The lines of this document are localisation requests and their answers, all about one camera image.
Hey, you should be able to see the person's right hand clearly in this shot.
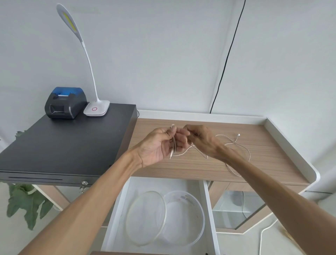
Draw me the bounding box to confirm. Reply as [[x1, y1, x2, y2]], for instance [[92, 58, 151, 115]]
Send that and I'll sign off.
[[182, 125, 226, 161]]

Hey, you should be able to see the clear round plastic lid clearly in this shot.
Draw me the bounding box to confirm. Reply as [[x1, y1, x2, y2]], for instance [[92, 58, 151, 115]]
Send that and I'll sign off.
[[125, 191, 168, 247]]

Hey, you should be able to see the person's right forearm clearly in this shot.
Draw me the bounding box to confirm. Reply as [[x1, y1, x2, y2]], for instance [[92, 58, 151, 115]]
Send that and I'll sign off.
[[217, 145, 336, 255]]

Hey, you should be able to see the clear round plastic container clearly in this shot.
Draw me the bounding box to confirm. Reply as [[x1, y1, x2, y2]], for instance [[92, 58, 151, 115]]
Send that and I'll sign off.
[[157, 190, 206, 247]]

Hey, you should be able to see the black wall cable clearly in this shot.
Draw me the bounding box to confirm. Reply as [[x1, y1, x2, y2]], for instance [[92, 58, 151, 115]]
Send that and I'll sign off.
[[209, 0, 247, 114]]

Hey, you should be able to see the black receipt printer blue lid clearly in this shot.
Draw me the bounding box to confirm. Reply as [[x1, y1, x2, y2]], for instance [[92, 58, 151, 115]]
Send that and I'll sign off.
[[44, 87, 87, 120]]

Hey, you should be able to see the white gooseneck desk lamp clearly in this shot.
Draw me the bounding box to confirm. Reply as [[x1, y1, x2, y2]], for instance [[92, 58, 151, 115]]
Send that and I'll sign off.
[[56, 3, 110, 117]]

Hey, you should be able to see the person's left hand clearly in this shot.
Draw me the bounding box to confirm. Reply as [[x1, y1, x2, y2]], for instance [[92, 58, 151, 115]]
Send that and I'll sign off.
[[136, 126, 189, 169]]

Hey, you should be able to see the white open drawer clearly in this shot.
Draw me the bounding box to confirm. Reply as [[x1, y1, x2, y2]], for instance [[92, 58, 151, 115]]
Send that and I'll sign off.
[[101, 176, 220, 255]]

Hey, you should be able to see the green leafy plant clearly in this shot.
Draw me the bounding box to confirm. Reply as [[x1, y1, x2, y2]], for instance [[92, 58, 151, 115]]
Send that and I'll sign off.
[[0, 130, 54, 231]]

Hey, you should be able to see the wooden desk with white rim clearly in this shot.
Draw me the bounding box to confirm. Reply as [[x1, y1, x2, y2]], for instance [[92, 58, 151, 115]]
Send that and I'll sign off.
[[128, 109, 321, 190]]

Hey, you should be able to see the glass cabinet door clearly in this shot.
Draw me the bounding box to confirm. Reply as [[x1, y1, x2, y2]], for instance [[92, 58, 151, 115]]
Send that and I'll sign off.
[[209, 181, 333, 235]]

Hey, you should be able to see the white charging cable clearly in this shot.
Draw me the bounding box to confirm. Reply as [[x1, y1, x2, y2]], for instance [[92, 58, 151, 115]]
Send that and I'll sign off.
[[169, 124, 251, 177]]

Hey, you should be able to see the black cash drawer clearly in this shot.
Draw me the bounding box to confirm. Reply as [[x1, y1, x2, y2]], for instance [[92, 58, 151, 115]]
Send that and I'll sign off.
[[0, 103, 138, 188]]

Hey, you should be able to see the white floor cable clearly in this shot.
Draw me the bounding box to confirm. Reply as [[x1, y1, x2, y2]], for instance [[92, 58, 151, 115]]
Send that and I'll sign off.
[[260, 218, 279, 255]]

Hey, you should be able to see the person's left forearm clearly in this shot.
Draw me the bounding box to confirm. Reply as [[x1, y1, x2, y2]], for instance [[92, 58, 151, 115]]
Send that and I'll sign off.
[[15, 150, 144, 255]]

